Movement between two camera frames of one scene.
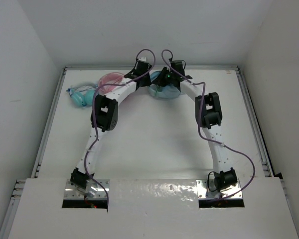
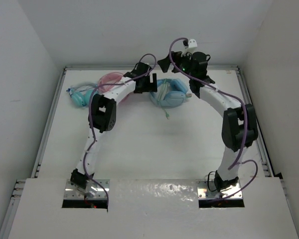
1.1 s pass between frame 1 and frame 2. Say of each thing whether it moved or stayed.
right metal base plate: stayed
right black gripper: moved
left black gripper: stayed
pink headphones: stayed
